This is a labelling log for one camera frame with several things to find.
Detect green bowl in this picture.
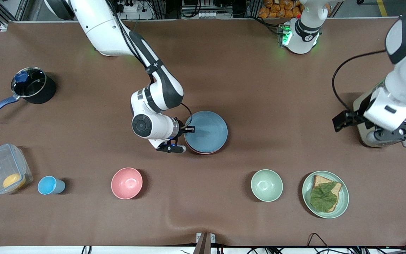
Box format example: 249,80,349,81
251,169,283,202

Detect metal table bracket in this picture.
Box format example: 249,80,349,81
196,232,216,254

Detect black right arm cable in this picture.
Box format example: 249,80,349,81
106,0,193,128

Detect brown table cloth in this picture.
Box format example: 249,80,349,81
0,19,406,247

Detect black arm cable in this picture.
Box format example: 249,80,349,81
332,49,388,113
106,0,193,128

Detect black saucepan with blue handle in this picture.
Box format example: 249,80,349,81
0,66,57,121

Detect black looped cable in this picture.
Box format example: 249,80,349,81
307,233,331,254

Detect chrome toaster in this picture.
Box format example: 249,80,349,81
353,90,406,148

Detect bag of bread rolls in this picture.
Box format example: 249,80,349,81
258,0,304,19

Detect blue plastic cup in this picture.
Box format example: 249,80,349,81
37,176,66,195

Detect white power strip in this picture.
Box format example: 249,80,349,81
113,0,143,13

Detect pink plate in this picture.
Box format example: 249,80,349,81
185,139,226,155

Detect pink bowl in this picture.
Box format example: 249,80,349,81
111,167,143,200

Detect blue plate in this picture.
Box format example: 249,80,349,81
184,111,228,153

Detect bread slice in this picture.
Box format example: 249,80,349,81
312,175,343,212

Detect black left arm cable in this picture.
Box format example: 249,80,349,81
332,49,388,113

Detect green plate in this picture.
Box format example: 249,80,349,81
302,171,350,219

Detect green lettuce leaf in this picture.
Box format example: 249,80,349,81
310,182,338,213

